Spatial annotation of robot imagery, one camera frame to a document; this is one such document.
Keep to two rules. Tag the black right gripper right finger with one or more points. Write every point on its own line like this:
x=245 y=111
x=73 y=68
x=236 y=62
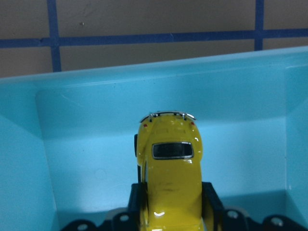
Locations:
x=212 y=208

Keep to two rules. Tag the yellow toy beetle car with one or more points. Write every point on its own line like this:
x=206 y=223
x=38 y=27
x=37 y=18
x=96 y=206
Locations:
x=169 y=152

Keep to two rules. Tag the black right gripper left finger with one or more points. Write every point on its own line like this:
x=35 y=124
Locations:
x=137 y=202

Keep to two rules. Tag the light blue plastic tray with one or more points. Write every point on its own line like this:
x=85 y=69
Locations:
x=67 y=138

